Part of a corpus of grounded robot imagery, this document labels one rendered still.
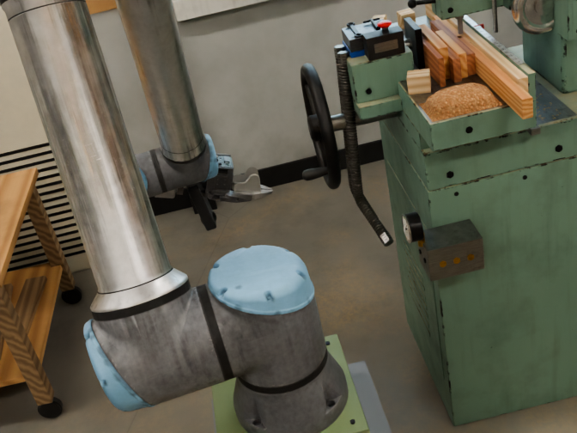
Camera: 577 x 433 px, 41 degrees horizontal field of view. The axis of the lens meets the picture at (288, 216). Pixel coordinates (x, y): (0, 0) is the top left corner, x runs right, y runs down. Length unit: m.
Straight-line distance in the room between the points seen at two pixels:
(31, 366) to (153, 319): 1.25
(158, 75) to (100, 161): 0.28
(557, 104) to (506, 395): 0.76
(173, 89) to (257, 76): 1.70
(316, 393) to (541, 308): 0.85
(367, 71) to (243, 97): 1.44
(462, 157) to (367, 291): 1.01
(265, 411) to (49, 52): 0.62
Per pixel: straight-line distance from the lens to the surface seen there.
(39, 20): 1.13
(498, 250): 1.80
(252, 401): 1.25
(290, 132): 3.17
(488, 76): 1.63
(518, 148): 1.69
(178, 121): 1.43
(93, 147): 1.11
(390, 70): 1.70
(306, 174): 1.71
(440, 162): 1.64
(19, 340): 2.29
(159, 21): 1.27
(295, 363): 1.19
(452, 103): 1.53
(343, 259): 2.73
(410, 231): 1.62
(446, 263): 1.67
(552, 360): 2.07
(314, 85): 1.67
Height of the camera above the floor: 1.57
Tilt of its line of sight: 31 degrees down
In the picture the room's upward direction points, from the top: 13 degrees counter-clockwise
